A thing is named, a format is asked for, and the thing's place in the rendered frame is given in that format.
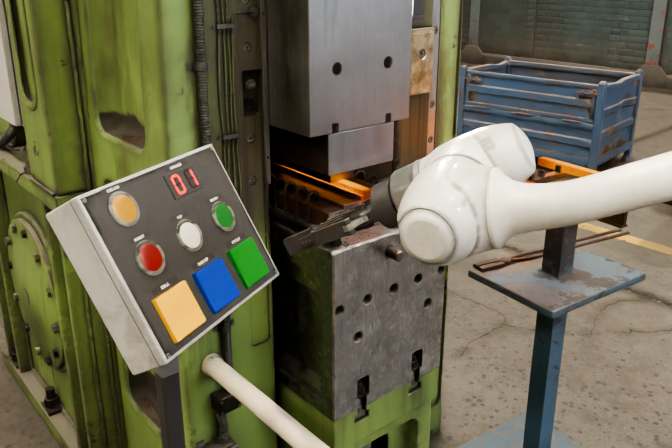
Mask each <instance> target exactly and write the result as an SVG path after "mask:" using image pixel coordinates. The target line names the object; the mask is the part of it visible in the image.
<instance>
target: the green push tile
mask: <svg viewBox="0 0 672 448"><path fill-rule="evenodd" d="M226 253H227V255H228V257H229V259H230V260H231V262H232V264H233V266H234V268H235V270H236V272H237V274H238V276H239V277H240V279H241V281H242V283H243V285H244V287H245V289H248V288H250V287H251V286H252V285H254V284H255V283H256V282H258V281H259V280H260V279H262V278H263V277H264V276H265V275H267V274H268V273H269V272H270V271H269V269H268V267H267V265H266V263H265V261H264V259H263V257H262V255H261V254H260V252H259V250H258V248H257V246H256V244H255V242H254V240H253V238H252V237H249V238H247V239H245V240H244V241H242V242H241V243H239V244H238V245H236V246H234V247H233V248H231V249H230V250H228V251H227V252H226Z"/></svg>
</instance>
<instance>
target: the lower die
mask: <svg viewBox="0 0 672 448"><path fill-rule="evenodd" d="M270 167H271V173H273V174H274V175H275V176H276V178H278V177H283V178H285V180H286V183H288V182H290V181H293V182H295V183H296V184H297V188H298V187H300V186H306V187H307V188H308V190H309V193H310V192H311V191H313V190H316V191H318V192H319V193H320V201H318V196H317V194H316V193H313V194H312V195H311V196H310V199H309V202H310V220H311V224H314V225H318V227H319V225H320V224H321V223H324V222H326V220H327V219H328V218H332V217H334V216H336V215H339V214H341V213H343V212H345V211H347V210H349V209H351V208H352V207H354V206H356V205H358V204H361V203H362V202H363V195H361V194H358V193H355V192H353V191H350V190H347V189H345V188H342V187H339V186H337V185H334V184H331V183H328V182H325V181H323V180H320V179H317V178H315V177H312V176H309V175H307V174H304V173H301V172H299V171H296V170H294V169H291V168H288V167H286V166H283V165H280V164H278V163H275V162H272V161H270ZM346 180H348V181H351V182H354V183H357V184H360V185H362V186H365V187H368V188H372V187H373V186H374V184H371V183H366V181H363V180H360V179H357V178H354V177H353V178H349V179H346ZM273 203H274V198H273V176H271V184H269V204H270V205H272V206H273ZM276 203H277V207H278V208H279V209H281V210H283V211H284V182H283V180H281V179H280V180H278V181H277V182H276ZM287 209H288V212H289V214H292V215H294V216H295V187H294V185H293V184H290V185H288V187H287ZM298 213H299V217H300V219H302V220H304V221H306V219H307V196H306V190H305V189H304V188H303V189H300V190H299V192H298Z"/></svg>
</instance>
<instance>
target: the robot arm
mask: <svg viewBox="0 0 672 448"><path fill-rule="evenodd" d="M535 170H536V164H535V156H534V151H533V148H532V145H531V143H530V141H529V139H528V138H527V136H526V135H525V134H524V132H523V131H522V130H521V129H520V128H518V127H517V126H516V125H515V124H512V123H503V124H495V125H490V126H485V127H481V128H478V129H475V130H473V131H470V132H468V133H465V134H463V135H460V136H458V137H456V138H454V139H452V140H450V141H448V142H446V143H444V144H442V145H441V146H439V147H437V148H436V149H435V150H434V151H433V152H431V153H430V154H429V155H427V156H426V157H424V158H422V159H419V160H416V161H415V162H414V163H411V164H409V165H407V166H405V167H402V168H400V169H398V170H396V171H394V172H393V173H392V175H391V177H390V178H389V179H387V180H384V181H382V182H380V183H377V184H375V185H374V186H373V187H372V189H371V191H370V198H369V199H366V200H364V201H363V202H362V203H361V204H358V205H356V206H354V207H352V208H351V209H349V210H347V211H345V212H343V213H341V214H339V215H336V216H334V217H332V218H328V219H327V220H326V222H324V223H321V224H320V225H319V227H318V225H312V226H310V227H309V228H308V229H306V230H304V231H301V232H299V233H297V234H294V235H292V236H290V237H287V238H286V239H284V240H283V243H284V245H285V247H286V249H287V251H288V253H289V255H290V256H292V255H294V254H297V253H299V252H302V251H304V250H306V249H309V248H311V247H314V246H321V245H322V244H325V243H328V242H331V241H334V240H337V239H340V238H342V237H345V236H350V235H354V234H355V233H356V231H359V230H361V229H368V228H370V227H372V226H374V225H375V222H378V221H379V222H380V223H381V224H382V225H383V226H385V227H387V228H390V229H393V228H396V227H398V228H399V234H400V240H401V243H402V246H403V247H404V249H405V250H406V251H407V253H408V254H409V255H410V256H411V257H413V258H414V259H415V260H417V261H419V262H421V263H423V264H426V265H430V266H445V265H450V264H454V263H457V262H459V261H461V260H463V259H464V258H469V257H471V256H473V255H476V254H479V253H482V252H486V251H490V250H494V249H501V248H502V247H503V246H504V244H505V243H506V242H507V241H508V240H509V239H510V238H512V237H513V236H515V235H518V234H521V233H526V232H532V231H539V230H547V229H554V228H560V227H566V226H571V225H576V224H581V223H585V222H589V221H593V220H597V219H601V218H605V217H609V216H613V215H617V214H621V213H625V212H629V211H632V210H636V209H640V208H644V207H648V206H652V205H656V204H659V203H663V202H667V201H671V200H672V151H670V152H667V153H663V154H660V155H656V156H653V157H650V158H646V159H643V160H640V161H636V162H633V163H629V164H626V165H623V166H619V167H616V168H613V169H609V170H606V171H602V172H599V173H596V174H592V175H589V176H585V177H581V178H577V179H573V180H568V181H562V182H554V183H539V184H535V183H524V182H525V181H526V180H527V179H528V178H529V177H530V176H531V175H532V174H533V173H534V172H535Z"/></svg>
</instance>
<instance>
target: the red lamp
mask: <svg viewBox="0 0 672 448"><path fill-rule="evenodd" d="M139 257H140V261H141V263H142V264H143V266H144V267H145V268H146V269H148V270H150V271H157V270H158V269H160V267H161V266H162V255H161V252H160V251H159V249H158V248H157V247H156V246H154V245H152V244H144V245H143V246H142V247H141V248H140V251H139Z"/></svg>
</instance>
